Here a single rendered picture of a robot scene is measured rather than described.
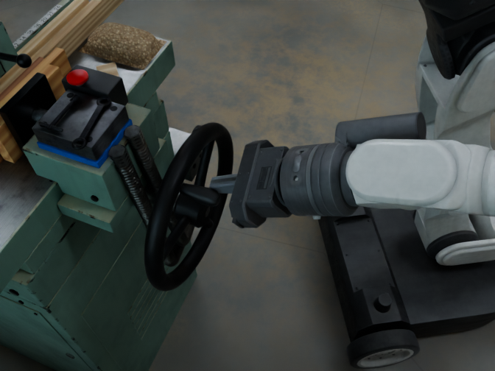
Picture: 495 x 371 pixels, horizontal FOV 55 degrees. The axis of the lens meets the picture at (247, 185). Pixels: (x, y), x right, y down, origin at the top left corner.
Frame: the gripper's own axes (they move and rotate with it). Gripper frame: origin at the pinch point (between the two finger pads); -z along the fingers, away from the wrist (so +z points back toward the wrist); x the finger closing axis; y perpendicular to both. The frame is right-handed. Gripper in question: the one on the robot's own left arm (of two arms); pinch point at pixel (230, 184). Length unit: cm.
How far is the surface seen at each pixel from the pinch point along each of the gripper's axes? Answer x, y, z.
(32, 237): -12.7, 10.4, -25.4
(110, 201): -5.4, 6.7, -15.6
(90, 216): -7.6, 6.2, -19.9
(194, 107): 78, -75, -100
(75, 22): 28.2, 13.9, -35.6
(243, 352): -17, -79, -48
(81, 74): 9.0, 18.1, -16.4
